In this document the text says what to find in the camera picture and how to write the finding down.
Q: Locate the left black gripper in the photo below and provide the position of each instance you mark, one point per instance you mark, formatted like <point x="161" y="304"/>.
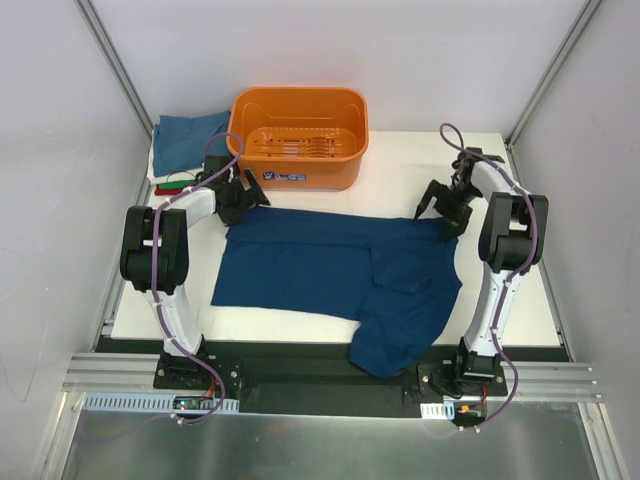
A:
<point x="244" y="197"/>

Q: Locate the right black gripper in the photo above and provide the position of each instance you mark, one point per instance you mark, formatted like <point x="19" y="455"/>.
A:
<point x="448" y="204"/>

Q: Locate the navy blue t-shirt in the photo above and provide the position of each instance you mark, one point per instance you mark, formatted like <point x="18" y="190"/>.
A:
<point x="394" y="276"/>

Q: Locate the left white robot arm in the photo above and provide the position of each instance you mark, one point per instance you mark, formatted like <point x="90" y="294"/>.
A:
<point x="155" y="247"/>

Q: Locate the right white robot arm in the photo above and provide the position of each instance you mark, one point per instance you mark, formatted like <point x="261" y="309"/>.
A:
<point x="511" y="241"/>

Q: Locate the folded green t-shirt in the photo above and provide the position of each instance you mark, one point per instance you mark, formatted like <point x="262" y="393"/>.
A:
<point x="179" y="185"/>

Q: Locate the folded red t-shirt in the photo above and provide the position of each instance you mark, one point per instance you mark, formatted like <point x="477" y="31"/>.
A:
<point x="167" y="193"/>

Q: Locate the folded light blue t-shirt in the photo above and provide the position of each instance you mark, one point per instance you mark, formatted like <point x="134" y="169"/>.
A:
<point x="182" y="143"/>

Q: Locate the orange plastic basket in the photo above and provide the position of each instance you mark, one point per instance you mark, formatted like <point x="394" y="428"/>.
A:
<point x="300" y="138"/>

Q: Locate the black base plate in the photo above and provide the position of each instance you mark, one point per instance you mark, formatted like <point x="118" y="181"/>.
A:
<point x="289" y="399"/>

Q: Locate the right slotted cable duct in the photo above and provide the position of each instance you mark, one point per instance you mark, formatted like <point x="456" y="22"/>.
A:
<point x="450" y="410"/>

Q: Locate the slotted cable duct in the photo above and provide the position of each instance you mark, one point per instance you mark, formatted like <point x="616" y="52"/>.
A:
<point x="158" y="403"/>
<point x="450" y="410"/>

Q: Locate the left aluminium frame post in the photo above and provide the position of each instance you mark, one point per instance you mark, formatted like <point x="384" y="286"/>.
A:
<point x="106" y="45"/>

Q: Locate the aluminium frame post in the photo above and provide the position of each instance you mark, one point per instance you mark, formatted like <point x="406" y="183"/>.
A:
<point x="571" y="39"/>
<point x="106" y="45"/>

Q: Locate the right aluminium frame post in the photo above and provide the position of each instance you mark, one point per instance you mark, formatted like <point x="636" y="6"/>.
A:
<point x="571" y="39"/>

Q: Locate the left slotted cable duct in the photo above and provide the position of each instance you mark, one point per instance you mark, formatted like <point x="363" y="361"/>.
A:
<point x="158" y="403"/>

